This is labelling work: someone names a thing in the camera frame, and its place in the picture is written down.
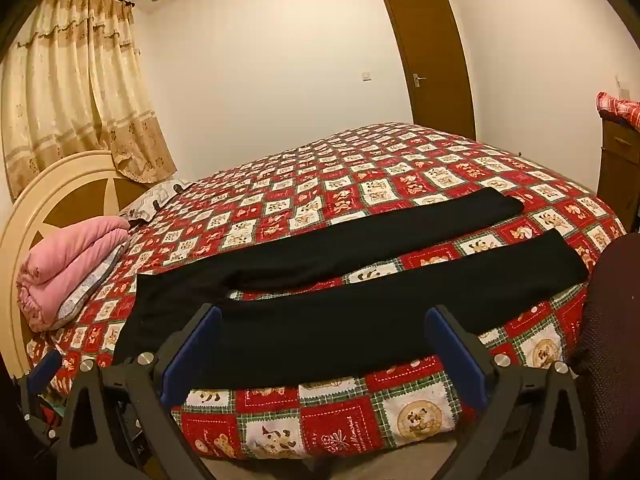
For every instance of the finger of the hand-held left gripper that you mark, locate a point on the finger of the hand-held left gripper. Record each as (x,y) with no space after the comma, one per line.
(42,369)

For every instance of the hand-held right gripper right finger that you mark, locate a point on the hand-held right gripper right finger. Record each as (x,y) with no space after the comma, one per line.
(457,360)

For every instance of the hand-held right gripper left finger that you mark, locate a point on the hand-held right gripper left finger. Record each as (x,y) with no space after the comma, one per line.
(192,355)

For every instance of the black pants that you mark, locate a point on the black pants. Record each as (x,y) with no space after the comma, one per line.
(350,325)

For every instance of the folded grey patterned quilt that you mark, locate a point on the folded grey patterned quilt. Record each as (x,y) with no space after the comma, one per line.
(92,285)

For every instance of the folded pink blanket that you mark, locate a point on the folded pink blanket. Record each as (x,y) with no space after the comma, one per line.
(65,265)

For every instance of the dark red mesh chair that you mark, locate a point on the dark red mesh chair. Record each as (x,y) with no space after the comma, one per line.
(615,350)

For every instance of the white printed pillow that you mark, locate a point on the white printed pillow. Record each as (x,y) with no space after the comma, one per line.
(155,200)

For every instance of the cream wooden headboard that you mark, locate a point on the cream wooden headboard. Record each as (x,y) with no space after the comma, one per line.
(75,200)

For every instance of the red printed bed blanket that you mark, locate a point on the red printed bed blanket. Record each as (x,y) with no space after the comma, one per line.
(350,170)

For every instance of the brown wooden cabinet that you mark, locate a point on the brown wooden cabinet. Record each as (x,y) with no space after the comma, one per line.
(620,170)

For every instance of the cream floral curtain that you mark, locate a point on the cream floral curtain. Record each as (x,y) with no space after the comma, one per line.
(75,85)

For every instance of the brown wooden door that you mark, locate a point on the brown wooden door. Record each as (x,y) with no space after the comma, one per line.
(430,60)

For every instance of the red checked cloth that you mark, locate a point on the red checked cloth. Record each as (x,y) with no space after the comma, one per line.
(622,107)

